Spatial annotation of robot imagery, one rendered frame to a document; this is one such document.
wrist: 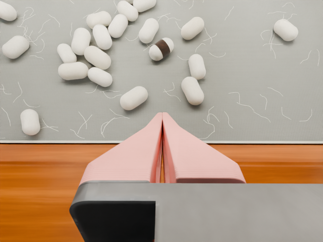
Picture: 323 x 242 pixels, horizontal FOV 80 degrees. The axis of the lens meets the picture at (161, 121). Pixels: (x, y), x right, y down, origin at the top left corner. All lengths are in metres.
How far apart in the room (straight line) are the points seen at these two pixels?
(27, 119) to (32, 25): 0.15
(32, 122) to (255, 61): 0.29
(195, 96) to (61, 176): 0.17
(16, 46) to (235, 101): 0.29
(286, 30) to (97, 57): 0.25
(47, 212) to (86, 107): 0.12
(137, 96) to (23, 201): 0.16
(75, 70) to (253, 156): 0.23
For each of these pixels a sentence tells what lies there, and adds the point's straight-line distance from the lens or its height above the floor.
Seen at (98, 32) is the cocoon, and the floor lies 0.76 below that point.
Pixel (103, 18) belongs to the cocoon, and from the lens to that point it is 0.31.
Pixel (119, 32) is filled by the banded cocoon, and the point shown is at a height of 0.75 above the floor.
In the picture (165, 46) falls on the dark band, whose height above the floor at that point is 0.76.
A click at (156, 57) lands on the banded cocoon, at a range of 0.26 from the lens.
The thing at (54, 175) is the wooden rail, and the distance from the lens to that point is 0.24.
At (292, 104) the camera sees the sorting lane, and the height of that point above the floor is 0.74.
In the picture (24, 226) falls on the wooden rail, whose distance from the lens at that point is 0.26.
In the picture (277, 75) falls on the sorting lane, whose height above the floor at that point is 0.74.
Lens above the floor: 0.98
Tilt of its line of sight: 76 degrees down
